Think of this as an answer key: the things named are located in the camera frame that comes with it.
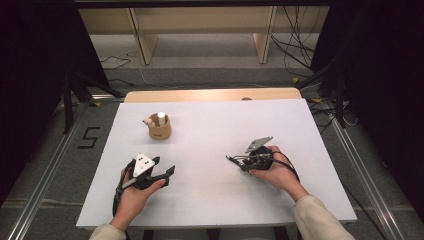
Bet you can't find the light wooden table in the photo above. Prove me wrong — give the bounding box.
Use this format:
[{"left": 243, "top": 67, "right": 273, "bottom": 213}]
[{"left": 123, "top": 87, "right": 303, "bottom": 104}]

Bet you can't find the person's left hand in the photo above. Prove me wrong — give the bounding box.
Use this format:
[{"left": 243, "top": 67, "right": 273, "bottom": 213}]
[{"left": 109, "top": 166, "right": 167, "bottom": 233}]

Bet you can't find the black metal stand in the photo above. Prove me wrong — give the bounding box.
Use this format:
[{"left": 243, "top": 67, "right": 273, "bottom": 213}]
[
  {"left": 294, "top": 59, "right": 348, "bottom": 130},
  {"left": 61, "top": 68, "right": 125, "bottom": 135}
]

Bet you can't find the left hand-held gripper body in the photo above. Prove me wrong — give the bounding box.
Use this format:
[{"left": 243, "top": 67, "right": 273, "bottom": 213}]
[{"left": 121, "top": 152, "right": 157, "bottom": 191}]

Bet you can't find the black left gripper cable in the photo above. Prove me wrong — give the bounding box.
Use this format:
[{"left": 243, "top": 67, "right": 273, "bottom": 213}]
[{"left": 112, "top": 159, "right": 136, "bottom": 218}]

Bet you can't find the metal floor rail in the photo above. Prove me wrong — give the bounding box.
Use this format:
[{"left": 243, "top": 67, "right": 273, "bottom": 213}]
[
  {"left": 6, "top": 111, "right": 86, "bottom": 240},
  {"left": 329, "top": 116, "right": 407, "bottom": 240}
]

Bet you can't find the person's right hand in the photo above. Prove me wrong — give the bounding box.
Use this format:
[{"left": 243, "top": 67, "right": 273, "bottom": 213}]
[{"left": 248, "top": 145, "right": 309, "bottom": 203}]

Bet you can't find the light wooden shelf unit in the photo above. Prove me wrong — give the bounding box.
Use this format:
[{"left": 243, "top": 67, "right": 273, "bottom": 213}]
[{"left": 78, "top": 5, "right": 331, "bottom": 66}]

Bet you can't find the black curtain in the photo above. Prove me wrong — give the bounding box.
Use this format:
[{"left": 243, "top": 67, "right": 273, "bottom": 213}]
[
  {"left": 309, "top": 0, "right": 424, "bottom": 214},
  {"left": 0, "top": 0, "right": 111, "bottom": 205}
]

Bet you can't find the white cylinder tube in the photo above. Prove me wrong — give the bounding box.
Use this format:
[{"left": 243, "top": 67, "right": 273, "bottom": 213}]
[{"left": 156, "top": 111, "right": 168, "bottom": 128}]

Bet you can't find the tangle of cables by stand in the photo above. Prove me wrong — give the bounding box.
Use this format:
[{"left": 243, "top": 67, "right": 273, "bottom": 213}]
[{"left": 308, "top": 98, "right": 359, "bottom": 130}]

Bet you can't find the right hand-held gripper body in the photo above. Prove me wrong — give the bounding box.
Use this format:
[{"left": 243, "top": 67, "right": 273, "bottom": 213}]
[{"left": 237, "top": 135, "right": 278, "bottom": 173}]

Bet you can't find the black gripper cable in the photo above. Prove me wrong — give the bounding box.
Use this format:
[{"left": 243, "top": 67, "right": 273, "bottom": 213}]
[
  {"left": 271, "top": 150, "right": 301, "bottom": 184},
  {"left": 112, "top": 159, "right": 136, "bottom": 218}
]

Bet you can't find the thin black floor cable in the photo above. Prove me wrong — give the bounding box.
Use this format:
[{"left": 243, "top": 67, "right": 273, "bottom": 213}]
[{"left": 100, "top": 54, "right": 132, "bottom": 71}]

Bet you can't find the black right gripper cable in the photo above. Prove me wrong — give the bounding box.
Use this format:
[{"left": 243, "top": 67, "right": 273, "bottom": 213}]
[{"left": 271, "top": 150, "right": 301, "bottom": 184}]

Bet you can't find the tan cup with dark print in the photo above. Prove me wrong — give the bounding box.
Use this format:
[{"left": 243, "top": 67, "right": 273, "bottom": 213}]
[{"left": 147, "top": 112, "right": 172, "bottom": 140}]

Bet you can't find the bundle of black floor cables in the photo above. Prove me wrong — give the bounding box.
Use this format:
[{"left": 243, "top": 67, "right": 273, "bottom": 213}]
[{"left": 269, "top": 5, "right": 318, "bottom": 78}]

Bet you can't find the white table board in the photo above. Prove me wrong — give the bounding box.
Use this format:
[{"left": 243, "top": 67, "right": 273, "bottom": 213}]
[{"left": 75, "top": 98, "right": 358, "bottom": 231}]

